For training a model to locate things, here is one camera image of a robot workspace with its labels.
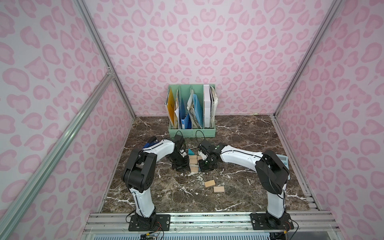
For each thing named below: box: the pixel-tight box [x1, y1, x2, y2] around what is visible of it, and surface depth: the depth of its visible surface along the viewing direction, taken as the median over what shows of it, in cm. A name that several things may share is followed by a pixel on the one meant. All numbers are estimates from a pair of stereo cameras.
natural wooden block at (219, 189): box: [213, 186, 225, 193], surface depth 85 cm
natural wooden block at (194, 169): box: [190, 166, 199, 173], surface depth 92 cm
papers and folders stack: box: [164, 84, 219, 130], surface depth 100 cm
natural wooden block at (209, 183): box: [204, 179, 216, 188], surface depth 87 cm
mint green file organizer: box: [168, 84, 216, 138], surface depth 103 cm
